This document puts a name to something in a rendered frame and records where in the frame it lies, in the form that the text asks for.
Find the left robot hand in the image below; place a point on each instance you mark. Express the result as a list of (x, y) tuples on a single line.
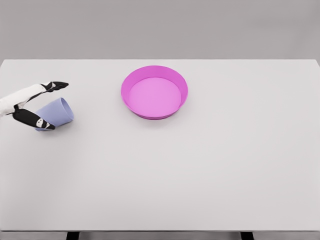
[(22, 96)]

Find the lavender plastic cup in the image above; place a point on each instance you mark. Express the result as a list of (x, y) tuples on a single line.
[(56, 113)]

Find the pink round plate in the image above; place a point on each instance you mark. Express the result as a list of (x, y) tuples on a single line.
[(154, 96)]

